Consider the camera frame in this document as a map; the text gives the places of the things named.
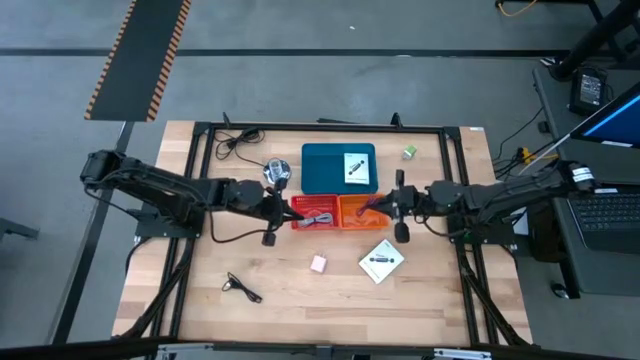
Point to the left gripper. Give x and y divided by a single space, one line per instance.
275 205

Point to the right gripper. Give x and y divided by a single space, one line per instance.
405 202

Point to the white instruction booklet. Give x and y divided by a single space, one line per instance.
380 273
351 177

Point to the pale two-port wall charger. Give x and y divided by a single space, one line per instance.
318 264

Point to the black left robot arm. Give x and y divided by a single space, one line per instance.
165 182

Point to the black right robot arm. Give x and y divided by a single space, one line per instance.
500 192

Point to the red plastic basket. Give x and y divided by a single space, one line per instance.
320 202

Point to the orange plastic basket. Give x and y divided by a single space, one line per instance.
350 222

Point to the round silver metal puck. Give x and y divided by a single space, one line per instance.
274 169

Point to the teal plastic tray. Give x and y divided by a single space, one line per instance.
320 170

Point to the small green charger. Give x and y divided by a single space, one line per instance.
410 152

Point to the yellow power connector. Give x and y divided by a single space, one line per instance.
525 152

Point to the small black adapter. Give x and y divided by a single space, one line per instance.
544 127

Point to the black hazard-striped floor mat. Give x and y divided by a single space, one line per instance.
140 60

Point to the dark laptop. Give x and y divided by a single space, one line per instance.
605 215

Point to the open laptop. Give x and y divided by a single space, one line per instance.
600 270

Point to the black overhead crossbeam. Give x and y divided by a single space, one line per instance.
100 350

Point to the computer monitor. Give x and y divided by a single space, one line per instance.
620 120

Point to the black stand leg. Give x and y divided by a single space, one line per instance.
595 35

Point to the dark furniture leg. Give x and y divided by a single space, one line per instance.
15 229

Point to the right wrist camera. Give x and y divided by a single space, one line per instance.
401 233

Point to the black aluminium table frame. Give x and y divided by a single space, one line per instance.
325 126

